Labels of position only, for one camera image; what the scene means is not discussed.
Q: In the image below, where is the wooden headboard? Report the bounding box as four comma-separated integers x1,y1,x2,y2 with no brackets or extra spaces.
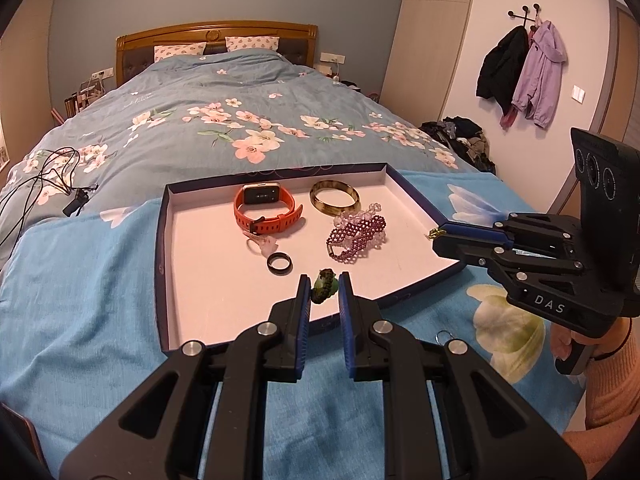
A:
116,21,319,88

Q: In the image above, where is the black wall coat rack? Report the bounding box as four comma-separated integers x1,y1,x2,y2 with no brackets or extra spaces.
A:
506,4,543,28

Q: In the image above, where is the black cable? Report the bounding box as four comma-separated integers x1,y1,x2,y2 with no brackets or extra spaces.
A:
0,147,98,246

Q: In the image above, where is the person's right hand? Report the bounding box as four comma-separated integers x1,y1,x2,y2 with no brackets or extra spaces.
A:
549,317,633,376

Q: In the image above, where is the beige wall cabinet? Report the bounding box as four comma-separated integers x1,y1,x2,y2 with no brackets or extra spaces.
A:
0,5,56,161

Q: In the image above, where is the nightstand clutter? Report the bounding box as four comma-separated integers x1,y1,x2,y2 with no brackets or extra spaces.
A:
62,77,103,116

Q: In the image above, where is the patterned white pillow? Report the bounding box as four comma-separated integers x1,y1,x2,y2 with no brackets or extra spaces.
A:
154,42,207,63
225,35,280,53

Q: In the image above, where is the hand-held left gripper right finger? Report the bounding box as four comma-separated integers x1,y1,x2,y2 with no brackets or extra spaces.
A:
338,271,587,480

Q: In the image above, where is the orange smartwatch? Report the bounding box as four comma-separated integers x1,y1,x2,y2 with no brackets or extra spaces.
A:
234,183,305,235

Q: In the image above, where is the black ring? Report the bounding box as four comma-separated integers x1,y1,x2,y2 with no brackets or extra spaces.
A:
266,252,293,276

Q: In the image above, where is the dark blue shallow box tray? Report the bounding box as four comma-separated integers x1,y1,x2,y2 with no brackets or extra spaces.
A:
155,162,463,353

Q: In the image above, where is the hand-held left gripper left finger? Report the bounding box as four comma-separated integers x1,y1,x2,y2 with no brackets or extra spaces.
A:
59,274,312,480

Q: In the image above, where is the tortoiseshell bangle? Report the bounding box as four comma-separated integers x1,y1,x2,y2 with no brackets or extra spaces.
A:
309,180,361,218

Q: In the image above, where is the green stone pendant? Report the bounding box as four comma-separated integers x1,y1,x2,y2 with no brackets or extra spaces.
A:
310,269,341,303

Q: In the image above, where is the black jacket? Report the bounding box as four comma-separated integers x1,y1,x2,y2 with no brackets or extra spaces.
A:
476,25,530,113

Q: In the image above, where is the blue floral towel blanket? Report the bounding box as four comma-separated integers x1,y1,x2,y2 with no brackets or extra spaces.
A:
0,170,588,480

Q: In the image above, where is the pile of dark clothes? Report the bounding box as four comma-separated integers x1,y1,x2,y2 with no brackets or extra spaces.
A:
419,116,497,176

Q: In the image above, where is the person's right forearm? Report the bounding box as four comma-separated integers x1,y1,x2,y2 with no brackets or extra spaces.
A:
560,317,640,466

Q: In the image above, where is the purple jacket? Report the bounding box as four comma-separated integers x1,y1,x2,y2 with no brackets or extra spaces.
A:
511,20,568,128

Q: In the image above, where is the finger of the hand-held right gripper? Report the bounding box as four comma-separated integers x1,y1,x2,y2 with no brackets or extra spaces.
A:
439,212,582,248
431,234,585,276

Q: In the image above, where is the tall beige wardrobe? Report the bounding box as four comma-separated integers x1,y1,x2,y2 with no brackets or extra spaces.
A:
379,0,476,133

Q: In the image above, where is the blue floral duvet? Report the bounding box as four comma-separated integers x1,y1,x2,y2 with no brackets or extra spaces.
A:
0,50,501,281

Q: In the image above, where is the purple bead bracelet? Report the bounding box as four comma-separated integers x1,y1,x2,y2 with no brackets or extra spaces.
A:
326,216,388,263

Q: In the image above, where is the clear pink bead bracelet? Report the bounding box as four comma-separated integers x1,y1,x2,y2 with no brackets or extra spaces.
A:
332,202,386,256

